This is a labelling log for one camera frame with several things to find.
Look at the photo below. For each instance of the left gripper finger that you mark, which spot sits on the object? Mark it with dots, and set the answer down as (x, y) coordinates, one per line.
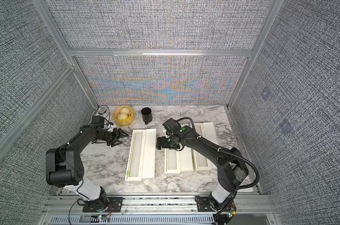
(122, 133)
(114, 143)

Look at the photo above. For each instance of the white wrap dispenser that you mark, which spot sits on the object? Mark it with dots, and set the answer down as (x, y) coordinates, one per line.
(177, 162)
(200, 159)
(141, 160)

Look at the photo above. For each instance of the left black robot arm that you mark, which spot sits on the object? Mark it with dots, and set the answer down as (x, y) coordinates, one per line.
(64, 166)

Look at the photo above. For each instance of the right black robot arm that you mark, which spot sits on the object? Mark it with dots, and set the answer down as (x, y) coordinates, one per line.
(232, 168)

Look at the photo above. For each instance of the small silver tin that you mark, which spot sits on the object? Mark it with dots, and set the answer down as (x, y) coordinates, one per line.
(103, 111)

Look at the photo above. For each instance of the black cup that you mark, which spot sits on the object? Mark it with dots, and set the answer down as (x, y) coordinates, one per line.
(147, 115)

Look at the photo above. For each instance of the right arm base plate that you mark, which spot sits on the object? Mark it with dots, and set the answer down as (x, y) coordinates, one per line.
(208, 204)

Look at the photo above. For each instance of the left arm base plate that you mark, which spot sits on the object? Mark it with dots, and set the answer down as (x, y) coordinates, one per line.
(113, 204)

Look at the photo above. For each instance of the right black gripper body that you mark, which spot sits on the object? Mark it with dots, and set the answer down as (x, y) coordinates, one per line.
(168, 143)

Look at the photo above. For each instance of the aluminium mounting rail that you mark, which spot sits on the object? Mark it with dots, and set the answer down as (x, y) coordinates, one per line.
(162, 203)

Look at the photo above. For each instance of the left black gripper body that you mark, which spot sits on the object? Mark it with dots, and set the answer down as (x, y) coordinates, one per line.
(109, 137)

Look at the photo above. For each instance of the yellow bowl with buns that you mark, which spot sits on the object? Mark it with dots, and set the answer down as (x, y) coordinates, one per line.
(123, 115)

